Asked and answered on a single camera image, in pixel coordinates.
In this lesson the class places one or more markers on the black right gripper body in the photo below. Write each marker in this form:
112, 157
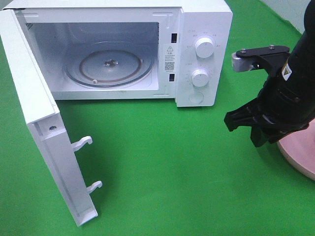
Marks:
285, 105

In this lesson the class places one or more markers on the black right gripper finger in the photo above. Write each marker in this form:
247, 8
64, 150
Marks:
259, 135
247, 115

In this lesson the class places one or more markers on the pink round plate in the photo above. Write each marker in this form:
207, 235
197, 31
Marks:
298, 148

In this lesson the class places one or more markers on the round white door release button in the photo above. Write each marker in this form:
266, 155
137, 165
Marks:
196, 97

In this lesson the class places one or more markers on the white microwave door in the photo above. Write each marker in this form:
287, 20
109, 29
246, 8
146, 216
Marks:
45, 123

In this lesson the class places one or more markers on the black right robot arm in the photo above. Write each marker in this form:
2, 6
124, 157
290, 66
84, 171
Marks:
301, 60

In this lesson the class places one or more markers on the lower white microwave knob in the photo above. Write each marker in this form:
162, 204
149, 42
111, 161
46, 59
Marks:
200, 78

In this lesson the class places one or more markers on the white microwave knob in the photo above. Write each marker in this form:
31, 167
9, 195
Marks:
204, 47
200, 78

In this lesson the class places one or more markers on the upper white microwave knob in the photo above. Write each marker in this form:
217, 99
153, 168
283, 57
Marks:
204, 47

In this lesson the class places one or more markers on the white microwave oven body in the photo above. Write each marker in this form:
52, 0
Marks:
54, 27

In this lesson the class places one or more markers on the green table cloth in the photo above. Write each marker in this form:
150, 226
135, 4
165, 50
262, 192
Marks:
166, 171

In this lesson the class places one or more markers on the glass microwave turntable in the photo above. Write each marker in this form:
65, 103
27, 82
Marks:
110, 64

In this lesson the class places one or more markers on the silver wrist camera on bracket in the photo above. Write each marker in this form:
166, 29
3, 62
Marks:
270, 58

